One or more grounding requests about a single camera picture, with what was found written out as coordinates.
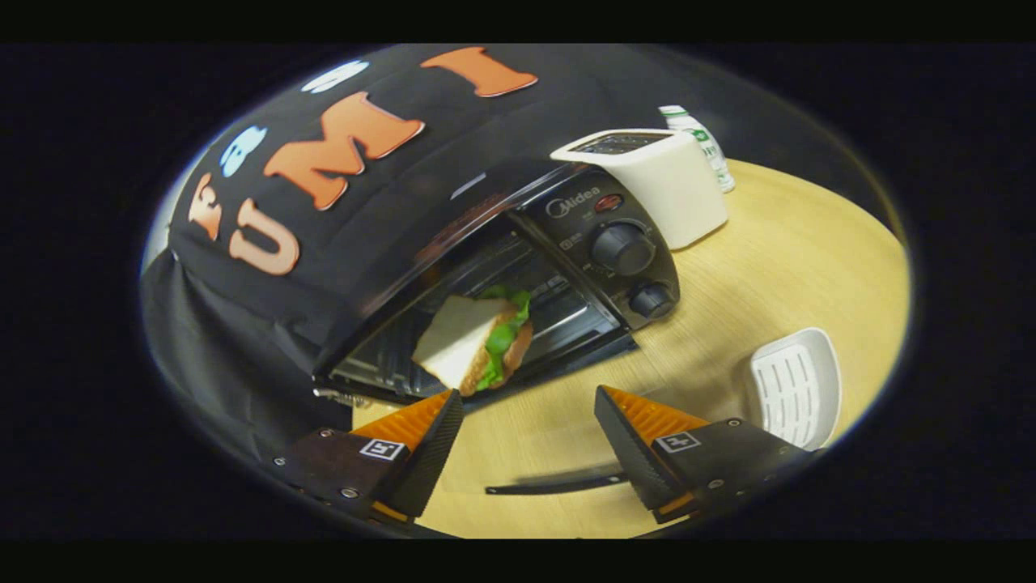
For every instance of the black toaster oven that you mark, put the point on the black toaster oven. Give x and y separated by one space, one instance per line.
623 247

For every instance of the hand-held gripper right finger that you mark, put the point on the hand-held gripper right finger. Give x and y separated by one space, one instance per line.
635 457

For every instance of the white slotted plate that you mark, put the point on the white slotted plate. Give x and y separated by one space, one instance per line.
797 389

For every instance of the white bottle green label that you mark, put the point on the white bottle green label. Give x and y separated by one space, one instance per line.
706 146

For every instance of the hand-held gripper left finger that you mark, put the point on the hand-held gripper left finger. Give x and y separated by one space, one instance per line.
429 461

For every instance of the lettuce sandwich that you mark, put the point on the lettuce sandwich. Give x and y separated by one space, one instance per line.
453 340

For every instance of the white pop-up toaster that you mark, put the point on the white pop-up toaster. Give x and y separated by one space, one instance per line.
672 190

